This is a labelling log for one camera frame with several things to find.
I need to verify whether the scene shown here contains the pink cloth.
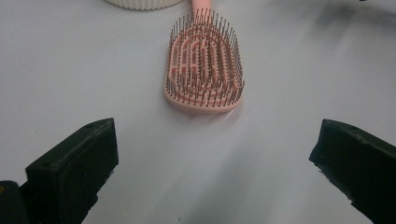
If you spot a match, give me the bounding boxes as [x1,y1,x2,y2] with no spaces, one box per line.
[163,0,246,114]

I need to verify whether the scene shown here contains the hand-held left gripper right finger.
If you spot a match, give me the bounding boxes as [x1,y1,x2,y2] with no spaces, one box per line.
[308,119,396,224]

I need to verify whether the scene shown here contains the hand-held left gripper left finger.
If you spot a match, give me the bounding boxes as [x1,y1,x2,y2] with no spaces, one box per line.
[19,117,120,224]

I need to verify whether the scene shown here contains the white plastic basket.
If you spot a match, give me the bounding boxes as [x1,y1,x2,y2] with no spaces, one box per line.
[104,0,185,12]

